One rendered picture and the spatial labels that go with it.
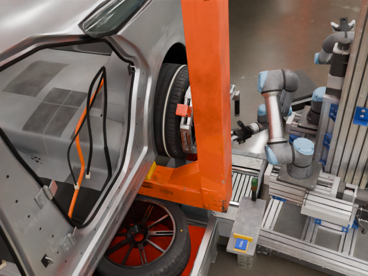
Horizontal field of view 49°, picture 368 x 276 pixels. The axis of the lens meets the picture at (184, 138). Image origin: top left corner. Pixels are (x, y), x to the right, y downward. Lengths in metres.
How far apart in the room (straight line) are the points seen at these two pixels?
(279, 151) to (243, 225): 0.62
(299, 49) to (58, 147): 3.28
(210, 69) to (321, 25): 3.82
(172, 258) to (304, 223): 1.02
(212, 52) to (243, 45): 3.33
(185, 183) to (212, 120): 0.64
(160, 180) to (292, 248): 1.00
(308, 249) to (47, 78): 2.20
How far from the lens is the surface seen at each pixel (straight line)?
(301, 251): 2.89
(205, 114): 2.05
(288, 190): 2.58
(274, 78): 2.34
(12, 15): 1.84
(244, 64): 4.79
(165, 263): 2.52
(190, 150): 2.69
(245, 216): 2.74
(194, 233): 2.88
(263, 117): 2.70
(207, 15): 1.73
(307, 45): 5.17
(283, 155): 2.32
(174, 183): 2.61
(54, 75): 3.18
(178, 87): 2.57
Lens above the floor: 2.70
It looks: 44 degrees down
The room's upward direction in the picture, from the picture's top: 8 degrees counter-clockwise
